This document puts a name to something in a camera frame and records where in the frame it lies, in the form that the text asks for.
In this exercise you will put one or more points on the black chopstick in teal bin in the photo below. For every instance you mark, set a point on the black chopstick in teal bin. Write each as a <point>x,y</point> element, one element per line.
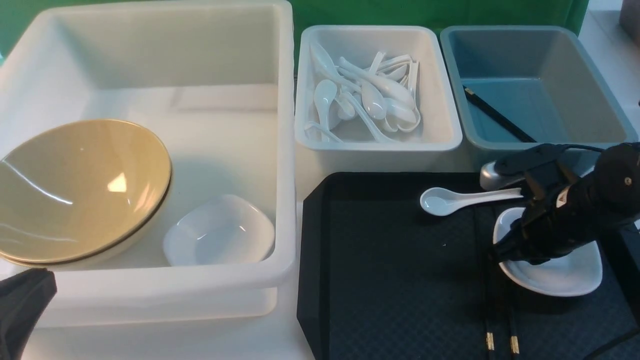
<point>497,117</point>

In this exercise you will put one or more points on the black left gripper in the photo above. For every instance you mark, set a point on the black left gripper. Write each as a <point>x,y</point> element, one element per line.
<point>23,299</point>

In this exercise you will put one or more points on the black serving tray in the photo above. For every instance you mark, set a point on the black serving tray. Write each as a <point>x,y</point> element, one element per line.
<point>380,279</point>

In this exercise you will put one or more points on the yellow noodle bowl in tub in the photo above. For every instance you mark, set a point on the yellow noodle bowl in tub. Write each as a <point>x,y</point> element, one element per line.
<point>96,260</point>

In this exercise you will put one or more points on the white spoon upper left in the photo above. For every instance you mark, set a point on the white spoon upper left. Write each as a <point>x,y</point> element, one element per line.
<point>326,66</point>

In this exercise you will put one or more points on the yellow noodle bowl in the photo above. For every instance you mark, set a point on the yellow noodle bowl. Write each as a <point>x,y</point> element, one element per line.
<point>96,260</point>
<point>77,189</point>

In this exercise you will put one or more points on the white spoon lower left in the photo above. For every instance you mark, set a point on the white spoon lower left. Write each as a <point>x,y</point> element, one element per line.
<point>324,95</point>

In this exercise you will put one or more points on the white soup spoon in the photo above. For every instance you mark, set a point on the white soup spoon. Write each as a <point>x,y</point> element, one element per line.
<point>441,202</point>

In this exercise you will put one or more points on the large white plastic tub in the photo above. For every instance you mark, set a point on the large white plastic tub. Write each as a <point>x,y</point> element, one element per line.
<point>214,79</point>

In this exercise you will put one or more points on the white spoon centre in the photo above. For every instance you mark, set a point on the white spoon centre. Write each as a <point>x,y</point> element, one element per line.
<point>373,101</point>

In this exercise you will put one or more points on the white spoon bin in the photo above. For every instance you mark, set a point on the white spoon bin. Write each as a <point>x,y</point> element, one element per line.
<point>407,140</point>

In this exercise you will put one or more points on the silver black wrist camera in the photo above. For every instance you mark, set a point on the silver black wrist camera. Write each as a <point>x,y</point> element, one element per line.
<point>511,168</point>

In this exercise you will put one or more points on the white square dish in tub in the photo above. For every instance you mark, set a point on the white square dish in tub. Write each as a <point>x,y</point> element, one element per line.
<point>226,229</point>

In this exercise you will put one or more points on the black chopstick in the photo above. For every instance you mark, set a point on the black chopstick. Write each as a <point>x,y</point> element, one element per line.
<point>508,304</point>
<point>497,117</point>
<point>483,256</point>

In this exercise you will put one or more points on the teal plastic bin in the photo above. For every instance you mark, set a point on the teal plastic bin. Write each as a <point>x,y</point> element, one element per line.
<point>540,78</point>

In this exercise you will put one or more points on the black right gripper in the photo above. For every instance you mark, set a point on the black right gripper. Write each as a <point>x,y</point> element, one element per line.
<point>547,230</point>

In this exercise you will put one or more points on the white spoon long diagonal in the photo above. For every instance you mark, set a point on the white spoon long diagonal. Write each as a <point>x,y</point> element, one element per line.
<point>388,88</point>

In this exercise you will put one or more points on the white square dish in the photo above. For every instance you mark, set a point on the white square dish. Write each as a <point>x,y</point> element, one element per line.
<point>226,229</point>
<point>576,274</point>

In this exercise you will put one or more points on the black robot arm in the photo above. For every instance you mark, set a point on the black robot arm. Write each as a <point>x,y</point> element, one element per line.
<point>616,181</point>

